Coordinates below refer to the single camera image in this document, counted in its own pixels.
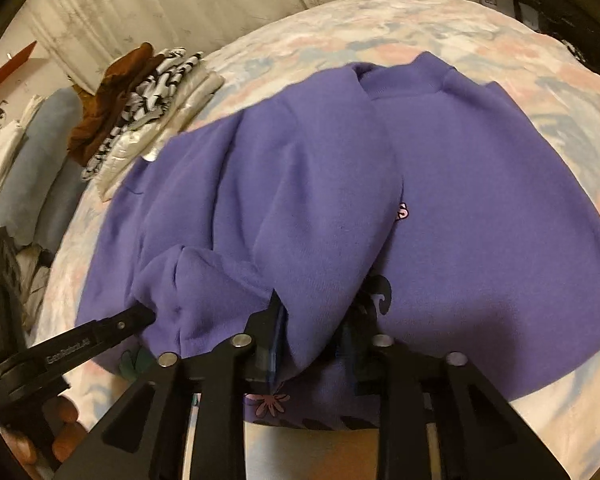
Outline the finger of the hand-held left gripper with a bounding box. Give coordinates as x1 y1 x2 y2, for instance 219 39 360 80
0 304 156 386

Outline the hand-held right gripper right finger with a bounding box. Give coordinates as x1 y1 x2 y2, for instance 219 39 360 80
337 320 571 480

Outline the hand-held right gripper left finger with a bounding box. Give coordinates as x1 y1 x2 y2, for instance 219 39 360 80
52 302 288 480

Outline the purple hoodie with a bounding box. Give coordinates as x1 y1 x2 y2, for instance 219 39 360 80
75 51 600 431

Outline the person's left hand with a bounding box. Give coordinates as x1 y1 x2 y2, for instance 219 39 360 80
5 394 89 467

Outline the beige quilt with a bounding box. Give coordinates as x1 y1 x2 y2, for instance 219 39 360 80
17 242 56 331

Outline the white pillow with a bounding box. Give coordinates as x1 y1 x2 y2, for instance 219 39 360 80
0 95 46 198

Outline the grey-blue pillow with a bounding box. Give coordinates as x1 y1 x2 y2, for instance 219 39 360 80
0 89 88 248

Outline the brown cloth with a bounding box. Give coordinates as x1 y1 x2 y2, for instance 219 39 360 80
69 42 166 166

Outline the bed with floral sheet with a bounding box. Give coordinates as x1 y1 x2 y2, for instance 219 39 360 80
30 0 600 480

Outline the pale curtain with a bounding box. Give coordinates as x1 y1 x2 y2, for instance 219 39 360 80
30 0 486 96

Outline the red wall pennant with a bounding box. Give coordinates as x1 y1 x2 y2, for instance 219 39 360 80
0 40 38 103

